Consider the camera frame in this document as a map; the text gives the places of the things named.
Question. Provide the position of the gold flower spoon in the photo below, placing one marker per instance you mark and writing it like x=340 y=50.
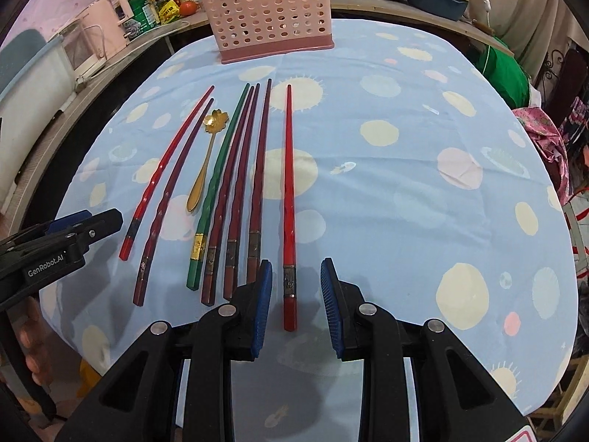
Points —
x=214 y=124

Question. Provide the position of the green canister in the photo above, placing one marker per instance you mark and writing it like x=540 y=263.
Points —
x=144 y=19

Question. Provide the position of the dark red chopstick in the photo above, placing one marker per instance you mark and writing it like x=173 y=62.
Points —
x=230 y=276
x=255 y=226
x=208 y=294

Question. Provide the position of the person's left hand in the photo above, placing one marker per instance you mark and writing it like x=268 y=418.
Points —
x=33 y=335

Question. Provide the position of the green chopstick gold band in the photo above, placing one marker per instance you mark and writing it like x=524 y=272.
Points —
x=198 y=253

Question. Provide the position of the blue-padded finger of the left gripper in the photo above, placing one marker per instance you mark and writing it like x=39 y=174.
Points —
x=60 y=224

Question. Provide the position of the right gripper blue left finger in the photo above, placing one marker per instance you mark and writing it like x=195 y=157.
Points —
x=263 y=294

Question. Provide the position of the blue patterned tablecloth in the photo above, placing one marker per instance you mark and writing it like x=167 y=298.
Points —
x=411 y=174

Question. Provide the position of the red tomato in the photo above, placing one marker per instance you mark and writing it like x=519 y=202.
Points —
x=188 y=8

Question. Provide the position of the white storage bin blue lid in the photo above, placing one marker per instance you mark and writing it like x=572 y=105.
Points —
x=37 y=79

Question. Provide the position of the pink floral bag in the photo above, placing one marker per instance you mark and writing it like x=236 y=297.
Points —
x=550 y=146

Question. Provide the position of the maroon chopstick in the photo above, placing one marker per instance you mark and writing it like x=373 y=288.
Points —
x=155 y=229

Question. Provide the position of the pink perforated utensil basket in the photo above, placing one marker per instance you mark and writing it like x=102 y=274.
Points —
x=251 y=29

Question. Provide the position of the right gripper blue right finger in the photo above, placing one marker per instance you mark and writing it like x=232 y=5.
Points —
x=329 y=281

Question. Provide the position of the bright red chopstick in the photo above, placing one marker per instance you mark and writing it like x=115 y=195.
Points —
x=289 y=305
x=148 y=192

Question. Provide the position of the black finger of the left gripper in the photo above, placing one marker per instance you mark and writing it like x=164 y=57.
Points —
x=98 y=227

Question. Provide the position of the yellow snack packet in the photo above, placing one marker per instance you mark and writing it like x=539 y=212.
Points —
x=168 y=11

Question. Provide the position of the beige hanging curtain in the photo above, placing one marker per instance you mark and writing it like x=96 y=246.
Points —
x=530 y=28

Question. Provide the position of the green plastic bag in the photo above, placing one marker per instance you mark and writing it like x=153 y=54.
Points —
x=505 y=76

